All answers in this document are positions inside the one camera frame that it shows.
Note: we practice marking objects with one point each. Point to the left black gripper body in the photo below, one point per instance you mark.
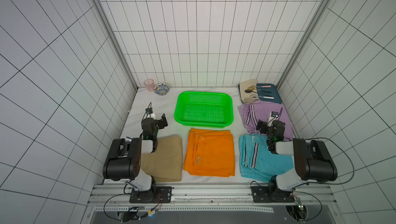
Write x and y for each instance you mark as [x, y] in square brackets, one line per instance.
[159, 123]

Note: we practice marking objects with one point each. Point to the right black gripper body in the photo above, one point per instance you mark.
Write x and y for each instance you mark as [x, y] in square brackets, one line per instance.
[265, 127]

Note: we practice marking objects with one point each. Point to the purple pants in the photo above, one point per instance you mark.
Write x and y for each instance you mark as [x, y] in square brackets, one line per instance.
[252, 113]

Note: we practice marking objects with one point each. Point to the teal pants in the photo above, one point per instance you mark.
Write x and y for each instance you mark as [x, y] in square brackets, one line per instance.
[257, 162]

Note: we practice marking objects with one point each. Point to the beige pants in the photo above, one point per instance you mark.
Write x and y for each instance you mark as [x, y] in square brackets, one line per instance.
[166, 163]

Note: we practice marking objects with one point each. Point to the green plastic basket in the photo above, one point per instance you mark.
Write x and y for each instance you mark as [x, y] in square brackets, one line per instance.
[204, 109]

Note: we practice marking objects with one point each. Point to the orange pants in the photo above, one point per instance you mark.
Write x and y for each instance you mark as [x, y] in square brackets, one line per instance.
[210, 153]

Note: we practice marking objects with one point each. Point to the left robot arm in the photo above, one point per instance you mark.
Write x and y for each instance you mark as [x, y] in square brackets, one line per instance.
[123, 161]

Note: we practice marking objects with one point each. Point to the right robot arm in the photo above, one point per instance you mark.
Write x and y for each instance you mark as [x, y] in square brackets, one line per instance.
[311, 161]

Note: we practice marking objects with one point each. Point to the beige folded cloth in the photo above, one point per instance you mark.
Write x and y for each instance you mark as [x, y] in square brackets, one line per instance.
[248, 97]

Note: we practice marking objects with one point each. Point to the blue patterned ceramic bowl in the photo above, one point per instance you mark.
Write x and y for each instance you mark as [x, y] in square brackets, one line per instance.
[161, 89]

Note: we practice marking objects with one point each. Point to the dark spoon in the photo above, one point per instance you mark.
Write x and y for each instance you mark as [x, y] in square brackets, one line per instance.
[258, 91]

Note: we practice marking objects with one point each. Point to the pink plastic cup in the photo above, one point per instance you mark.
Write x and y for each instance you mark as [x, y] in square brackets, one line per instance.
[149, 84]

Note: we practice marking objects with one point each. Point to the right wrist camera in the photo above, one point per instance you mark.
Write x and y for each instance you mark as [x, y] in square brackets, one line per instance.
[274, 115]

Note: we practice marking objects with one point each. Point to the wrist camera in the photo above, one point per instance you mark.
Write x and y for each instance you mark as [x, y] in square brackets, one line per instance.
[274, 115]
[149, 111]

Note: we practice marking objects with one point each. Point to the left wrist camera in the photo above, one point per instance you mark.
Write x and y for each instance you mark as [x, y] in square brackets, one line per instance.
[149, 111]

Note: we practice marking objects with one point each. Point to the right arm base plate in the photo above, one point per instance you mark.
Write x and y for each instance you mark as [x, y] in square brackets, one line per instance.
[262, 194]

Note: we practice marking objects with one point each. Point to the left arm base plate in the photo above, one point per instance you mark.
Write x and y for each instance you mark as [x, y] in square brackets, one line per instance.
[159, 194]

